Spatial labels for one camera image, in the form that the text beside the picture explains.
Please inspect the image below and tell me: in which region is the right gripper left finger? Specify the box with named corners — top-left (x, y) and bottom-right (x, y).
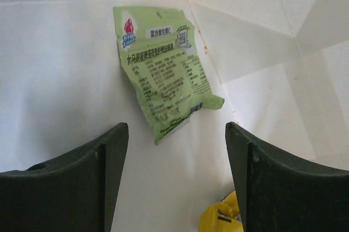
top-left (1, 123), bottom-right (129, 231)

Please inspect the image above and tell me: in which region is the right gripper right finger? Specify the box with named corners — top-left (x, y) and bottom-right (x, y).
top-left (225, 122), bottom-right (348, 231)

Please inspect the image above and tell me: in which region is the yellow M&M's bag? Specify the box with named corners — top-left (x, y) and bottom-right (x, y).
top-left (197, 191), bottom-right (244, 232)

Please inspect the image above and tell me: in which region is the blue checkered paper bag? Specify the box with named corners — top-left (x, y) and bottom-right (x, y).
top-left (1, 0), bottom-right (348, 231)

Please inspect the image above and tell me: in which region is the light green snack packet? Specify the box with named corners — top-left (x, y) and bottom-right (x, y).
top-left (113, 6), bottom-right (224, 145)

